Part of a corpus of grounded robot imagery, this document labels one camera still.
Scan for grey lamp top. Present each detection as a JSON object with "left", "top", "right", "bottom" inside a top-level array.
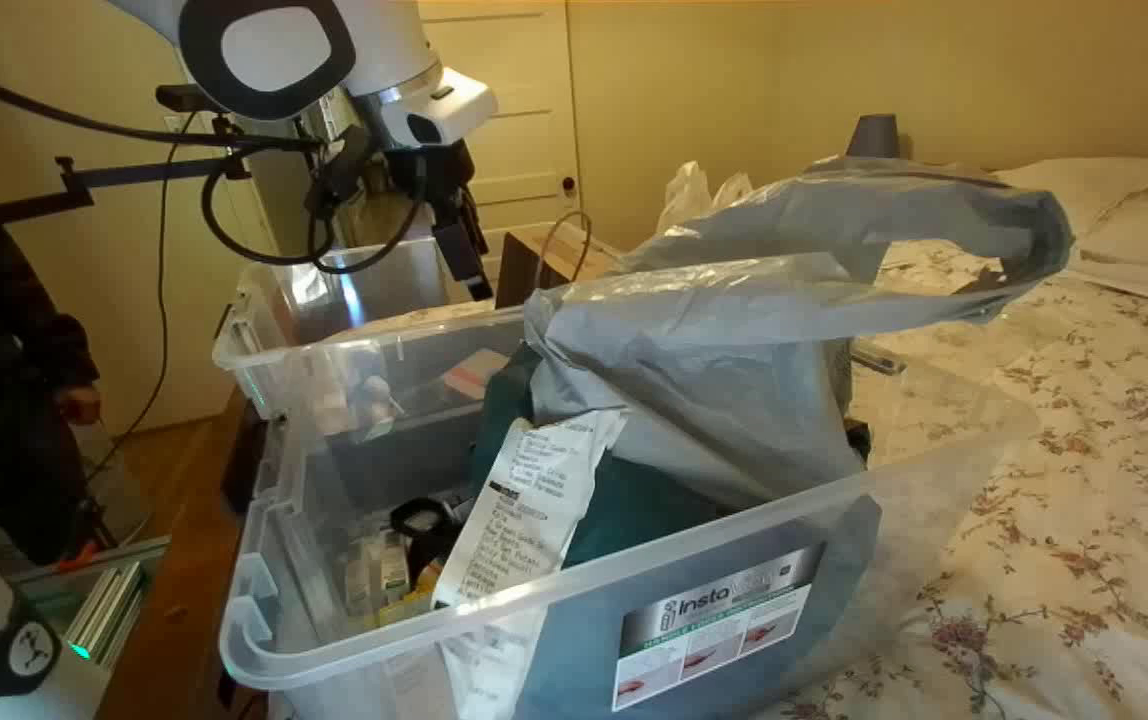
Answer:
[{"left": 847, "top": 112, "right": 911, "bottom": 158}]

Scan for white paper receipt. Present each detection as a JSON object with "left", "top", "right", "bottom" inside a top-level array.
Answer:
[{"left": 432, "top": 413, "right": 624, "bottom": 720}]

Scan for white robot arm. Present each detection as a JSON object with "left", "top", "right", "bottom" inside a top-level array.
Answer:
[{"left": 113, "top": 0, "right": 499, "bottom": 301}]

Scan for floral bed cover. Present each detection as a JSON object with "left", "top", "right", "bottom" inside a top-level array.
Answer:
[{"left": 772, "top": 270, "right": 1148, "bottom": 720}]

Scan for black roll in bin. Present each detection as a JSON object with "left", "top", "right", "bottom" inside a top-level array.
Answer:
[{"left": 390, "top": 494, "right": 461, "bottom": 574}]

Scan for teal cloth in bin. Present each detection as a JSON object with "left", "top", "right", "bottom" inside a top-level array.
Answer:
[{"left": 467, "top": 348, "right": 728, "bottom": 568}]

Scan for grey plastic bag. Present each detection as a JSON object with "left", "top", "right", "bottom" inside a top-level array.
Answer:
[{"left": 522, "top": 158, "right": 1070, "bottom": 503}]

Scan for far clear plastic bin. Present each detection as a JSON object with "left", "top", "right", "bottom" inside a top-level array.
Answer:
[{"left": 213, "top": 234, "right": 472, "bottom": 418}]

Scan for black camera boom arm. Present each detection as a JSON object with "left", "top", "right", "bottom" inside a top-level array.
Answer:
[{"left": 0, "top": 80, "right": 256, "bottom": 228}]

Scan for white panel door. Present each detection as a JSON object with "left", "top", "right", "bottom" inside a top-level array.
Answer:
[{"left": 417, "top": 0, "right": 581, "bottom": 228}]

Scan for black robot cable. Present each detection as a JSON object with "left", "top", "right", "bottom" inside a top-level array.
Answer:
[{"left": 0, "top": 52, "right": 435, "bottom": 279}]

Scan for small bottles in bin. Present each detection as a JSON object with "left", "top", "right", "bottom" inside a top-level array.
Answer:
[{"left": 338, "top": 529, "right": 445, "bottom": 629}]

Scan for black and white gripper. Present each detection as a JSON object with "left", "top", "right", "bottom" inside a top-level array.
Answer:
[{"left": 359, "top": 62, "right": 499, "bottom": 301}]

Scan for person in dark clothes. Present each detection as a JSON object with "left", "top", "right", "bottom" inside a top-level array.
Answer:
[{"left": 0, "top": 228, "right": 101, "bottom": 562}]

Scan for clear plastic bin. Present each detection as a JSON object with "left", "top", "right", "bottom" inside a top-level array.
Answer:
[
  {"left": 218, "top": 373, "right": 1008, "bottom": 720},
  {"left": 213, "top": 234, "right": 472, "bottom": 418}
]

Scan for white pillow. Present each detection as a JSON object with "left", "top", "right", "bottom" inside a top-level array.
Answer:
[{"left": 998, "top": 154, "right": 1148, "bottom": 296}]

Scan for clear plastic bag behind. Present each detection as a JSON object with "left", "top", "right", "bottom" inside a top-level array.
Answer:
[{"left": 654, "top": 158, "right": 755, "bottom": 233}]

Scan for near clear plastic bin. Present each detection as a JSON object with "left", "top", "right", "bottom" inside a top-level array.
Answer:
[{"left": 218, "top": 373, "right": 1008, "bottom": 720}]

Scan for brown wooden box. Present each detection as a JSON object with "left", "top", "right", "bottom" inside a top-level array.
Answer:
[{"left": 496, "top": 219, "right": 620, "bottom": 309}]

